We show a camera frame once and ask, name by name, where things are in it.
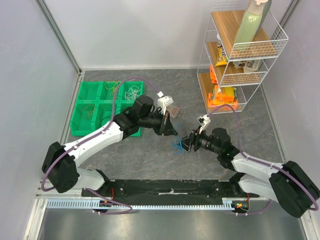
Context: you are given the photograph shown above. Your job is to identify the blue thin cable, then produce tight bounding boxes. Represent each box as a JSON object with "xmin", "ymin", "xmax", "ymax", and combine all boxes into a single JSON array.
[{"xmin": 172, "ymin": 123, "xmax": 185, "ymax": 155}]

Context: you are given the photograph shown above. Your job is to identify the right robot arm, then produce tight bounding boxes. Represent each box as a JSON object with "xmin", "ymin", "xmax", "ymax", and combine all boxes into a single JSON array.
[{"xmin": 181, "ymin": 127, "xmax": 320, "ymax": 218}]

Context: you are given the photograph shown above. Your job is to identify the white wire shelf rack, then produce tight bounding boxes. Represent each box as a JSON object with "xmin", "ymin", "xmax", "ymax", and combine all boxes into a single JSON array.
[{"xmin": 197, "ymin": 0, "xmax": 289, "ymax": 113}]

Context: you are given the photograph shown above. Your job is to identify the grey slotted cable duct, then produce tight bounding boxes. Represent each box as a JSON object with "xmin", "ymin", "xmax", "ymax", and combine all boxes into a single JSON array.
[{"xmin": 46, "ymin": 199, "xmax": 235, "ymax": 211}]

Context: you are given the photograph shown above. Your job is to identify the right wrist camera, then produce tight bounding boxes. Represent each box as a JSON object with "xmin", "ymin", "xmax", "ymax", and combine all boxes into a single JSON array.
[{"xmin": 197, "ymin": 114, "xmax": 211, "ymax": 134}]

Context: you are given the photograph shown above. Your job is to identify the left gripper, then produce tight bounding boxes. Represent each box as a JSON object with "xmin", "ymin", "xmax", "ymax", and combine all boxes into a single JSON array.
[{"xmin": 139, "ymin": 109, "xmax": 178, "ymax": 137}]

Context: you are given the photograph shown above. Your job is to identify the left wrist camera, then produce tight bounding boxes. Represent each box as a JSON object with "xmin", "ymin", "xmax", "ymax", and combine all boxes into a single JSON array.
[{"xmin": 157, "ymin": 91, "xmax": 174, "ymax": 115}]

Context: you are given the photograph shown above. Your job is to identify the green compartment tray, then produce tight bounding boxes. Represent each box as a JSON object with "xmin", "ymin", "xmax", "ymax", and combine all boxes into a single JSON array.
[{"xmin": 69, "ymin": 81, "xmax": 145, "ymax": 137}]

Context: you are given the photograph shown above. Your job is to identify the brown thin cable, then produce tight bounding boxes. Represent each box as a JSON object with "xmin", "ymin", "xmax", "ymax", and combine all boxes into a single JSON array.
[{"xmin": 99, "ymin": 111, "xmax": 112, "ymax": 126}]

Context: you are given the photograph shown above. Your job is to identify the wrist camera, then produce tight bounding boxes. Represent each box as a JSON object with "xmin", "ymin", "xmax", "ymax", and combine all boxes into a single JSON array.
[
  {"xmin": 197, "ymin": 114, "xmax": 211, "ymax": 134},
  {"xmin": 157, "ymin": 91, "xmax": 174, "ymax": 115}
]

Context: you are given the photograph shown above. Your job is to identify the white thin cable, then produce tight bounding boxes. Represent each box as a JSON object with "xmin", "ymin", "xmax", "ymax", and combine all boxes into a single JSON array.
[{"xmin": 124, "ymin": 84, "xmax": 142, "ymax": 101}]

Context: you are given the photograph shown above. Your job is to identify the orange snack box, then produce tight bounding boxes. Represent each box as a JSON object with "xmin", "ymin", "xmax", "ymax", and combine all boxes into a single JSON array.
[{"xmin": 207, "ymin": 84, "xmax": 238, "ymax": 110}]

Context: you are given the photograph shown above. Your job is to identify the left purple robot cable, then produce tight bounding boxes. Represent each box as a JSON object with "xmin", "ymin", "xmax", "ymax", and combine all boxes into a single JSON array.
[{"xmin": 40, "ymin": 76, "xmax": 163, "ymax": 193}]

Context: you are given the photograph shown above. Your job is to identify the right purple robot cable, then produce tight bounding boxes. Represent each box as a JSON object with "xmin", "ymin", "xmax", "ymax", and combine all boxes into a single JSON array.
[{"xmin": 207, "ymin": 103, "xmax": 320, "ymax": 211}]

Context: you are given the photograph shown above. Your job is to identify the white snack package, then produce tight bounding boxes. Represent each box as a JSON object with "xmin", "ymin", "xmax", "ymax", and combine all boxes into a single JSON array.
[{"xmin": 232, "ymin": 59, "xmax": 261, "ymax": 73}]

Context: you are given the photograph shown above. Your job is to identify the yellow snack bag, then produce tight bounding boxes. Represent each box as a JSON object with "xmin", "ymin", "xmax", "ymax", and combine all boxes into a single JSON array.
[{"xmin": 215, "ymin": 46, "xmax": 228, "ymax": 67}]

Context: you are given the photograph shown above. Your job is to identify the green spray bottle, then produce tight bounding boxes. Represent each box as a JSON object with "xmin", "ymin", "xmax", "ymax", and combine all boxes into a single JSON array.
[{"xmin": 234, "ymin": 0, "xmax": 272, "ymax": 52}]

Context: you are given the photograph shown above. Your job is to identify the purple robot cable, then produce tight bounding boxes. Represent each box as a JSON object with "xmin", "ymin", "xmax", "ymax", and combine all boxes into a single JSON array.
[
  {"xmin": 40, "ymin": 76, "xmax": 163, "ymax": 193},
  {"xmin": 207, "ymin": 103, "xmax": 320, "ymax": 211}
]

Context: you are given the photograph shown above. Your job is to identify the yellow snack pack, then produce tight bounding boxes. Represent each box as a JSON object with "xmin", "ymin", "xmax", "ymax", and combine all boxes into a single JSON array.
[{"xmin": 217, "ymin": 86, "xmax": 237, "ymax": 103}]

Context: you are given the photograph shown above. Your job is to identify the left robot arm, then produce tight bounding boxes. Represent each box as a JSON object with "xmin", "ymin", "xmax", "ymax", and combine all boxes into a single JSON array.
[{"xmin": 41, "ymin": 95, "xmax": 177, "ymax": 197}]

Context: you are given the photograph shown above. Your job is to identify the small grey red box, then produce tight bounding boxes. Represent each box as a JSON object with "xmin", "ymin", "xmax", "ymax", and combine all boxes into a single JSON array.
[{"xmin": 167, "ymin": 105, "xmax": 180, "ymax": 119}]

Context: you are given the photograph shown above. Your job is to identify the orange thin cable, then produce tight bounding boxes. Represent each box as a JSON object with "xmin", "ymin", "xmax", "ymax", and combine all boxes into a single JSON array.
[{"xmin": 81, "ymin": 104, "xmax": 97, "ymax": 119}]

